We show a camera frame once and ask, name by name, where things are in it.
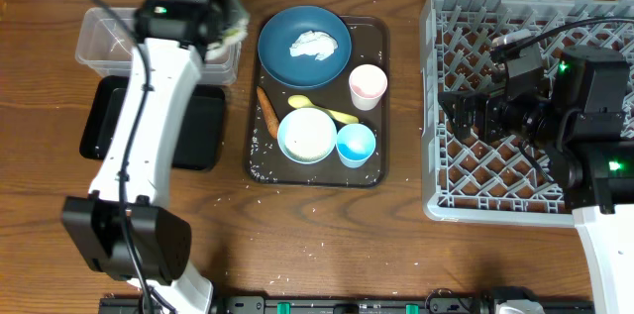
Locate clear plastic bin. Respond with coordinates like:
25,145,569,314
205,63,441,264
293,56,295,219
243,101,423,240
75,7,242,85

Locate grey dishwasher rack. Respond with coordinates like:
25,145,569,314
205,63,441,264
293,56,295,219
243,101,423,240
419,0,633,228

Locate pink plastic cup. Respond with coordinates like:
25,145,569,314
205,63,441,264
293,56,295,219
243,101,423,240
349,64,387,111

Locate dark blue plate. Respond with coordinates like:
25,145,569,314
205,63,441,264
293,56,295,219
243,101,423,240
258,6,352,89

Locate white tissue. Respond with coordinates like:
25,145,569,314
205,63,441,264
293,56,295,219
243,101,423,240
289,31,338,61

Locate black plastic tray bin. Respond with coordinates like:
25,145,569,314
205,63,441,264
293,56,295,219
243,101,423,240
79,76,225,170

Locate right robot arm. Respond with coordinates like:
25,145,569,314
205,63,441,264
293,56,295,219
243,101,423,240
438,44,633,313

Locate yellow plastic spoon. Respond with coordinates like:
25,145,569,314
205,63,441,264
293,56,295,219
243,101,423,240
287,94,360,125

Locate light blue rice bowl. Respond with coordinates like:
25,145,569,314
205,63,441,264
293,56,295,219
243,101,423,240
276,108,337,164

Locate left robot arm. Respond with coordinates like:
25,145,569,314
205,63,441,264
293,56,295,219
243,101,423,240
61,0,240,313

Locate light blue plastic cup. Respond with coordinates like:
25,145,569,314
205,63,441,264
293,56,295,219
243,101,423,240
336,124,376,168

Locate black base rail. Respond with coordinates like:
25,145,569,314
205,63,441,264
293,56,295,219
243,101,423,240
98,296,594,314

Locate orange carrot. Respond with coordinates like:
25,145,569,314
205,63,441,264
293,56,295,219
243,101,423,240
257,86,279,139

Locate brown serving tray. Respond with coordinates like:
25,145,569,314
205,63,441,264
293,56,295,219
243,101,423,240
244,16,389,188

